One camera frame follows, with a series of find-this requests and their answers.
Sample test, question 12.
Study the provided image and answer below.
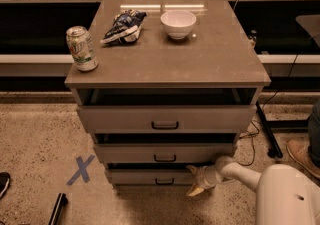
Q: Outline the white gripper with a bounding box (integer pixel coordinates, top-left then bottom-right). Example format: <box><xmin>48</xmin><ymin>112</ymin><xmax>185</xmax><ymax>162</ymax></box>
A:
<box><xmin>186</xmin><ymin>165</ymin><xmax>222</xmax><ymax>197</ymax></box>

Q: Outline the grey drawer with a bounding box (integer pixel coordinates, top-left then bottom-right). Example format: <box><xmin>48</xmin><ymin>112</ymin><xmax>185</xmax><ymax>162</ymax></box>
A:
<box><xmin>77</xmin><ymin>105</ymin><xmax>256</xmax><ymax>133</ymax></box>
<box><xmin>94</xmin><ymin>143</ymin><xmax>234</xmax><ymax>164</ymax></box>
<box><xmin>105</xmin><ymin>169</ymin><xmax>193</xmax><ymax>186</ymax></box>

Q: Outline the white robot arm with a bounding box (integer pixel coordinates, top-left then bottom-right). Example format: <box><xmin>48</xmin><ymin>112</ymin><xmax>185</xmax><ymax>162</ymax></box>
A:
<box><xmin>187</xmin><ymin>156</ymin><xmax>320</xmax><ymax>225</ymax></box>

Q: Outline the grey drawer cabinet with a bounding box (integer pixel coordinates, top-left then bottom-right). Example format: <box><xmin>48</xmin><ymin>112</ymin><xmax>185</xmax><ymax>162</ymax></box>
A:
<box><xmin>65</xmin><ymin>0</ymin><xmax>270</xmax><ymax>171</ymax></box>

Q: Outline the black stand leg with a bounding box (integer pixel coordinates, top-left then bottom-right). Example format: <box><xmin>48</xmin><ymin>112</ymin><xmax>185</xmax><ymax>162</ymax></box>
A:
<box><xmin>256</xmin><ymin>102</ymin><xmax>283</xmax><ymax>158</ymax></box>

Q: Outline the brown shoe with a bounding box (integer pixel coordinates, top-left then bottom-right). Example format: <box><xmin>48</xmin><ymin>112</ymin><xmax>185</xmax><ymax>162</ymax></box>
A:
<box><xmin>287</xmin><ymin>140</ymin><xmax>320</xmax><ymax>179</ymax></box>

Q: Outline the blue tape cross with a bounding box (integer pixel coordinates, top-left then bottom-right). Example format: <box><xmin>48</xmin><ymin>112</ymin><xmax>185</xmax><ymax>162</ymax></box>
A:
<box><xmin>67</xmin><ymin>155</ymin><xmax>95</xmax><ymax>186</ymax></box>

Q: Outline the person leg in jeans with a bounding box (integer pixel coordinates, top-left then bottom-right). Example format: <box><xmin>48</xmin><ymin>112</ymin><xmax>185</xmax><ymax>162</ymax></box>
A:
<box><xmin>308</xmin><ymin>99</ymin><xmax>320</xmax><ymax>167</ymax></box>

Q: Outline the black bar bottom left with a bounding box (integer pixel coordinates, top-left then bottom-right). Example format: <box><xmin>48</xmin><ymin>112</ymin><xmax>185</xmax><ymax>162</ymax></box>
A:
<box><xmin>48</xmin><ymin>193</ymin><xmax>68</xmax><ymax>225</ymax></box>

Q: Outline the white bowl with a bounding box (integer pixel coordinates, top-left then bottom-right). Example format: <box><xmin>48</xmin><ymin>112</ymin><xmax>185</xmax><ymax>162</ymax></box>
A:
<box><xmin>160</xmin><ymin>10</ymin><xmax>197</xmax><ymax>40</ymax></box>

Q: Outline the blue chip bag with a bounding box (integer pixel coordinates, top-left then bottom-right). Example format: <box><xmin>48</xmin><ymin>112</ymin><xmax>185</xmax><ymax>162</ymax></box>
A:
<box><xmin>101</xmin><ymin>9</ymin><xmax>147</xmax><ymax>45</ymax></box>

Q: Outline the green soda can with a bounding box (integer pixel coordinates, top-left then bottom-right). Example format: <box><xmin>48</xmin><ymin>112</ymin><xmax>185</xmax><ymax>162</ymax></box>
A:
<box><xmin>66</xmin><ymin>26</ymin><xmax>98</xmax><ymax>72</ymax></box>

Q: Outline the black shoe at left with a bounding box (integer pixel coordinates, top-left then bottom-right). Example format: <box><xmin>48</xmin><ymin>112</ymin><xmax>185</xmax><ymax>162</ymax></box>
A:
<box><xmin>0</xmin><ymin>172</ymin><xmax>11</xmax><ymax>199</ymax></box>

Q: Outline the black floor cable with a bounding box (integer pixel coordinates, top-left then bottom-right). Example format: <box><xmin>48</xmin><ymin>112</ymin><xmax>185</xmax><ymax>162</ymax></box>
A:
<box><xmin>231</xmin><ymin>35</ymin><xmax>320</xmax><ymax>167</ymax></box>

